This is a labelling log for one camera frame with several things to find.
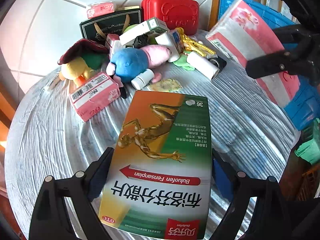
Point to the yellow plastic clamp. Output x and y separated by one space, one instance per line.
191 45

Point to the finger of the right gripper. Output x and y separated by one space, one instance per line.
291 36
292 61

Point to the white lint roller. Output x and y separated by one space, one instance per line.
204 66

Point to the small pink tissue pack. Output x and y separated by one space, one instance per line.
99 9

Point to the black tape roll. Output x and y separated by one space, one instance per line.
218 62

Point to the green ibuprofen medicine box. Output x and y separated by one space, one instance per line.
158 183

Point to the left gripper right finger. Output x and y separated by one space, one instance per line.
270 219

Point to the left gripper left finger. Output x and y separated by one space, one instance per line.
50 219

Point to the red bear mini suitcase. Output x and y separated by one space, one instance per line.
175 13

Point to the blue pig plush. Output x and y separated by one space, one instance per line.
128 63

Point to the blue plastic storage crate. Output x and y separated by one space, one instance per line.
304 107

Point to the black gift box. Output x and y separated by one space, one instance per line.
112 23

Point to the yellow green plush toy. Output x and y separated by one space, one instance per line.
82 68

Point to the blue label floss pack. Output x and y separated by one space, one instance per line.
173 42

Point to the pink barcode tissue pack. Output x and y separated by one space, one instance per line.
92 97

